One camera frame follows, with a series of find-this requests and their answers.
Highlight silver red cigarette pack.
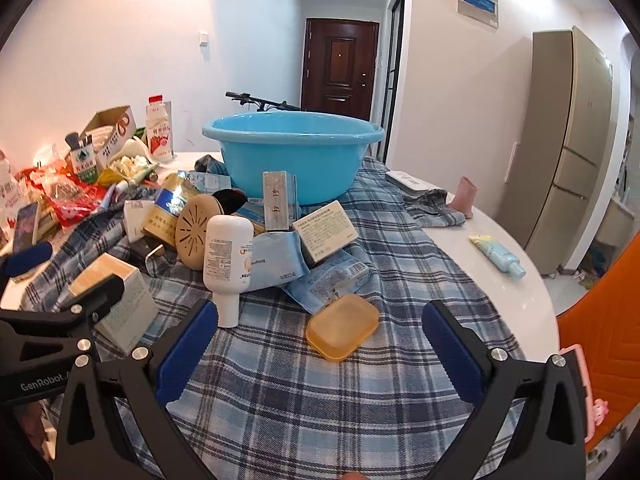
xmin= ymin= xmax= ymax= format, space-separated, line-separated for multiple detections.
xmin=263 ymin=170 xmax=299 ymax=232

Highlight black electric bicycle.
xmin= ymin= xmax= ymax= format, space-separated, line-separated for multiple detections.
xmin=225 ymin=91 xmax=301 ymax=112

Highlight pink plastic object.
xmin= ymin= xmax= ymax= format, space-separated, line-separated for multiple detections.
xmin=560 ymin=344 xmax=608 ymax=438

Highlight pink cup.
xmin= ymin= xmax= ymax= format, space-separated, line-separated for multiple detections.
xmin=452 ymin=176 xmax=478 ymax=218

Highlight metal hook clip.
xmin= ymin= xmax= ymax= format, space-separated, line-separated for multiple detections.
xmin=144 ymin=245 xmax=166 ymax=276

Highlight cream cardboard box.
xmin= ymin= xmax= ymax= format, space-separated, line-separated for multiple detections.
xmin=67 ymin=252 xmax=160 ymax=356

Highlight green white carton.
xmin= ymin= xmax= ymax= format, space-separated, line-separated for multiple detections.
xmin=67 ymin=142 xmax=101 ymax=186

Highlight orange quilted chair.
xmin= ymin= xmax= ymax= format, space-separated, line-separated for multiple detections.
xmin=556 ymin=232 xmax=640 ymax=461

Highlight light blue flat box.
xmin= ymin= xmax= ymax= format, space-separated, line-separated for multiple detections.
xmin=177 ymin=169 xmax=233 ymax=196

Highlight red cap milk bottle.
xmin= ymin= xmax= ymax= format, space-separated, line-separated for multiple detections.
xmin=145 ymin=94 xmax=174 ymax=161

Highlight black round puff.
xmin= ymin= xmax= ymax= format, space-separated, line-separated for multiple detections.
xmin=212 ymin=188 xmax=248 ymax=216

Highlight orange soap bar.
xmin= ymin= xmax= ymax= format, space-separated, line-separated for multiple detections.
xmin=306 ymin=293 xmax=381 ymax=362

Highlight black framed sliding door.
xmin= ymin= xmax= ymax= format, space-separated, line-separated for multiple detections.
xmin=381 ymin=0 xmax=407 ymax=163

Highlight yellow blue cigarette pack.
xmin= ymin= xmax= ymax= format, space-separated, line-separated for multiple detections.
xmin=142 ymin=172 xmax=203 ymax=251

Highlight small white box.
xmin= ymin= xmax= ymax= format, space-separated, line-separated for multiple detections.
xmin=123 ymin=199 xmax=156 ymax=243

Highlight white lotion bottle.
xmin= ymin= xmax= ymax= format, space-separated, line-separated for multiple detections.
xmin=202 ymin=214 xmax=255 ymax=329

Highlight red snack packet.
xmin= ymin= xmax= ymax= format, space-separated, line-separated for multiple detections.
xmin=50 ymin=180 xmax=108 ymax=228

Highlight crumpled white wrappers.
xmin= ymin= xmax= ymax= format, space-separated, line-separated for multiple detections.
xmin=107 ymin=152 xmax=151 ymax=181

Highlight blue plaid cloth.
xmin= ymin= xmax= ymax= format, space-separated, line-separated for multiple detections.
xmin=20 ymin=155 xmax=526 ymax=480

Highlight light blue printed packet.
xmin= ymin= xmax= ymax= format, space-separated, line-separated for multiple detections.
xmin=285 ymin=250 xmax=373 ymax=316

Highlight beige refrigerator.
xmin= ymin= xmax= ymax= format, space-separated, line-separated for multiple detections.
xmin=495 ymin=26 xmax=616 ymax=276

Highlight white labelled box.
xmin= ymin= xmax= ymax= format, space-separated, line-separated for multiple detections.
xmin=291 ymin=200 xmax=359 ymax=266

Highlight brown wooden door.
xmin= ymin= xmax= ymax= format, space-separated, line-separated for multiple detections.
xmin=301 ymin=17 xmax=380 ymax=121

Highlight yellow blue tube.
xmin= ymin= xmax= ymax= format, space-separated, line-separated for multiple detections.
xmin=469 ymin=235 xmax=527 ymax=280

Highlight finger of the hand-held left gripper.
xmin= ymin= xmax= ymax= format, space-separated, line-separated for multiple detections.
xmin=0 ymin=241 xmax=54 ymax=301
xmin=0 ymin=274 xmax=126 ymax=362

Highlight open cardboard box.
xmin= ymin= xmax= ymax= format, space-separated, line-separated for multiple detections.
xmin=77 ymin=105 xmax=138 ymax=171

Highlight white flat device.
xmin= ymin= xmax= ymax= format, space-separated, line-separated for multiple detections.
xmin=385 ymin=170 xmax=431 ymax=193

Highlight blue wipes packet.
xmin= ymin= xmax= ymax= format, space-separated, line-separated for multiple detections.
xmin=240 ymin=230 xmax=313 ymax=293

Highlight beige perforated round disc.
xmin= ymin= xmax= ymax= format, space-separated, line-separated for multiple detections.
xmin=175 ymin=194 xmax=231 ymax=268

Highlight blue plastic basin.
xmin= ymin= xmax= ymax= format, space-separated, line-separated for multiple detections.
xmin=202 ymin=112 xmax=386 ymax=206

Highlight dark smartphone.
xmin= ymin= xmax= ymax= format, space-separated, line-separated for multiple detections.
xmin=12 ymin=201 xmax=41 ymax=256

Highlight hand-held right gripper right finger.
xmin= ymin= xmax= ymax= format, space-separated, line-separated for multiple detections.
xmin=421 ymin=299 xmax=587 ymax=480

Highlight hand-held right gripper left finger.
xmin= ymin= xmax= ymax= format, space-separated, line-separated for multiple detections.
xmin=52 ymin=299 xmax=221 ymax=480

